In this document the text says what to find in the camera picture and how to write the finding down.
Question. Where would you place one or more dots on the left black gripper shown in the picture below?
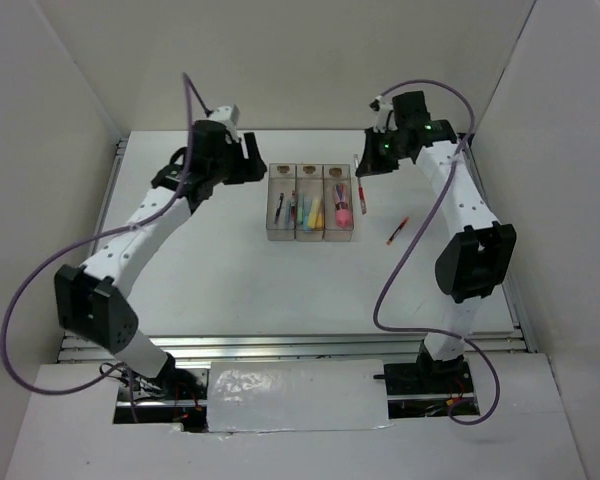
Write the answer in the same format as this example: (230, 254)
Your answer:
(251, 169)

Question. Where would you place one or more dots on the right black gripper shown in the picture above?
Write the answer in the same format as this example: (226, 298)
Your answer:
(371, 163)

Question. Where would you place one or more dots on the dark purple gel pen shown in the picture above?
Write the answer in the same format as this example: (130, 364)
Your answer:
(278, 209)

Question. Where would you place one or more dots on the red black pen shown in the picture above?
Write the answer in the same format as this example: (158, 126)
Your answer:
(397, 230)

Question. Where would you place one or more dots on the green highlighter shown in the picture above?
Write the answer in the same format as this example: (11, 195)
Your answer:
(301, 207)

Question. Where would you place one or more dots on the light blue highlighter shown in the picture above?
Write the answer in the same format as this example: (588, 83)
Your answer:
(310, 214)

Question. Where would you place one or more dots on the pink capped pen bundle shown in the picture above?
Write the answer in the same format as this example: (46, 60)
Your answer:
(341, 198)

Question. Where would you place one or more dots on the yellow highlighter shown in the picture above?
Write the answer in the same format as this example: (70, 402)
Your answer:
(320, 214)

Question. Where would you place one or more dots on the red white pen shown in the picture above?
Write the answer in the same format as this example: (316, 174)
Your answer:
(360, 188)

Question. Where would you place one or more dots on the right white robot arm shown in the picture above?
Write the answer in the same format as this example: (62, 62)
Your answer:
(480, 247)

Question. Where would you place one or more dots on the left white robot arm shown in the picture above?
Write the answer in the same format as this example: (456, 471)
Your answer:
(92, 300)

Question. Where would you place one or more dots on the left clear plastic container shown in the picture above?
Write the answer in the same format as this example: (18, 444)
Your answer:
(282, 178)

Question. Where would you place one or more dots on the clear plastic container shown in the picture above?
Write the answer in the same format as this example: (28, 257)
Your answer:
(333, 174)
(310, 181)
(282, 178)

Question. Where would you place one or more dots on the middle clear plastic container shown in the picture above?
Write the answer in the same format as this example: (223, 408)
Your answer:
(310, 181)

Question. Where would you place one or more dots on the right clear plastic container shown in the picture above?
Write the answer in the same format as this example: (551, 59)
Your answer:
(333, 174)

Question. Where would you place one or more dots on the white cover plate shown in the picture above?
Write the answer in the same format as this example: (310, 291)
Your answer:
(297, 396)

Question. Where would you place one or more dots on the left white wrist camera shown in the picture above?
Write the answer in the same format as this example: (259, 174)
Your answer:
(228, 116)

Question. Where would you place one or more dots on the aluminium frame rail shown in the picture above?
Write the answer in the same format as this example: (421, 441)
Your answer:
(219, 288)

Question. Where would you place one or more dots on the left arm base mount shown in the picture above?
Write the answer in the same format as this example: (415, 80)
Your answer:
(179, 399)

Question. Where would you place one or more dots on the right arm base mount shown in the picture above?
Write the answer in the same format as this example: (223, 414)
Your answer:
(427, 377)

